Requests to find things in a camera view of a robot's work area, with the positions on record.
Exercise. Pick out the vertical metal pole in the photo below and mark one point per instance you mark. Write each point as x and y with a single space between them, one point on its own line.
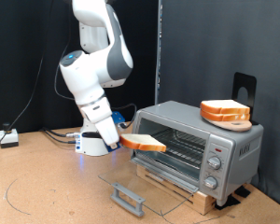
158 46

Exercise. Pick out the slotted wooden block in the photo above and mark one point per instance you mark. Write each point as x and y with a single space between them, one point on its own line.
205 202

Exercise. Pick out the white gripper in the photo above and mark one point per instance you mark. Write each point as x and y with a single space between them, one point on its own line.
102 121

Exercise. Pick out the silver oven knob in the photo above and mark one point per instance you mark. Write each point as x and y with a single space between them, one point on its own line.
214 163
210 183

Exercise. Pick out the black foam pad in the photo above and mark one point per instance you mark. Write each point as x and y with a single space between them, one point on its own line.
243 191
228 202

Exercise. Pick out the white bread slice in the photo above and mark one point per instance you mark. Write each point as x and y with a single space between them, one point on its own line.
143 141
214 117
224 105

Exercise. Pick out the round wooden board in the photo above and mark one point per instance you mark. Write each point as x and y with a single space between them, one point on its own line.
236 126

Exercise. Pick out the grey emergency stop box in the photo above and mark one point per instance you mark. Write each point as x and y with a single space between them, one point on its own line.
9 137

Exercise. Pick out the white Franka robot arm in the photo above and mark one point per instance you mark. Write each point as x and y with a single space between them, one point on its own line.
90 71

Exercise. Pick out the black metal bookend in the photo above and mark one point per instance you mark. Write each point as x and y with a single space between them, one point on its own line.
239 81

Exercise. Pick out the silver toaster oven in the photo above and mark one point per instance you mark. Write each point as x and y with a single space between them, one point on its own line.
239 155

